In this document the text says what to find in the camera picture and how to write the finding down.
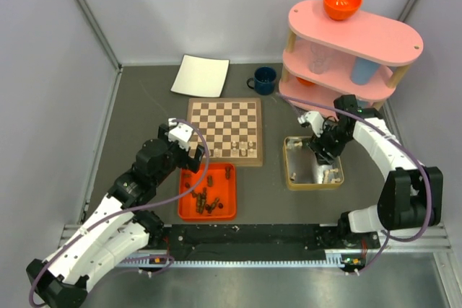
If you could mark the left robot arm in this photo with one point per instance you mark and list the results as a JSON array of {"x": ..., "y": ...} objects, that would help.
[{"x": 123, "y": 223}]

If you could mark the white tall piece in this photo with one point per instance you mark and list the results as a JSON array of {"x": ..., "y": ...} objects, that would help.
[{"x": 243, "y": 148}]

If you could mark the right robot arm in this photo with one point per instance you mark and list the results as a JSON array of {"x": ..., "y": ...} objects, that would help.
[{"x": 412, "y": 193}]

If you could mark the wooden chess board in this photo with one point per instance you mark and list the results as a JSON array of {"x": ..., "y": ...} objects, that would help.
[{"x": 224, "y": 120}]

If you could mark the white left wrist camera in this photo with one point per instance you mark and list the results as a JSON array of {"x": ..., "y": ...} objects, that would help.
[{"x": 180, "y": 133}]

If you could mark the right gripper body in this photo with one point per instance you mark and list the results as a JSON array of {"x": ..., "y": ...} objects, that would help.
[{"x": 332, "y": 140}]

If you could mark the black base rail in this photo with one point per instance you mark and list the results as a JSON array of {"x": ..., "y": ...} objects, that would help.
[{"x": 260, "y": 242}]

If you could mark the light blue plastic cup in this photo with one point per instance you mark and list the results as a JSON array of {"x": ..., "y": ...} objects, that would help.
[{"x": 363, "y": 70}]

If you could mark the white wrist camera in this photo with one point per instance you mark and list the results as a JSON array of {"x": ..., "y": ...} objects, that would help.
[
  {"x": 314, "y": 120},
  {"x": 180, "y": 133}
]

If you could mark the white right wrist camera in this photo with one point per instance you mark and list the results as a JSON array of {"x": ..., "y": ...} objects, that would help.
[{"x": 314, "y": 120}]

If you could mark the clear plastic cup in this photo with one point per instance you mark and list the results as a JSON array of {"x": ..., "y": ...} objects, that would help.
[{"x": 320, "y": 58}]

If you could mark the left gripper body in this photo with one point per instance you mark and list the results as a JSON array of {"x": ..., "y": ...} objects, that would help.
[{"x": 180, "y": 158}]

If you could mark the dark long chess piece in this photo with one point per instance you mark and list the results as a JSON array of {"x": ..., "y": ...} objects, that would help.
[{"x": 199, "y": 200}]

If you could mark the orange plastic bowl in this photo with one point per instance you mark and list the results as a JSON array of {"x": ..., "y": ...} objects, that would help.
[{"x": 340, "y": 10}]

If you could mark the white square plate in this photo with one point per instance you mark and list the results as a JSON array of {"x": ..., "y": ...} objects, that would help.
[{"x": 201, "y": 77}]

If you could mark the pink three-tier shelf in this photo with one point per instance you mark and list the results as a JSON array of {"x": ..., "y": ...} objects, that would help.
[{"x": 393, "y": 44}]

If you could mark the orange plastic tray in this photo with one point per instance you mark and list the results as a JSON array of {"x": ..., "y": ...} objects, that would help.
[{"x": 219, "y": 202}]

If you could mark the dark blue enamel mug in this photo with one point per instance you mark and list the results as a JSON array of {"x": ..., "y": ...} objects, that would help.
[{"x": 263, "y": 80}]

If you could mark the small orange bowl lower shelf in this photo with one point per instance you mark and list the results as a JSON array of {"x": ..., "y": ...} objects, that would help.
[{"x": 305, "y": 82}]

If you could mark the dark rook chess piece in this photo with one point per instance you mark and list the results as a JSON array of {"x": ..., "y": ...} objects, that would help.
[{"x": 210, "y": 181}]

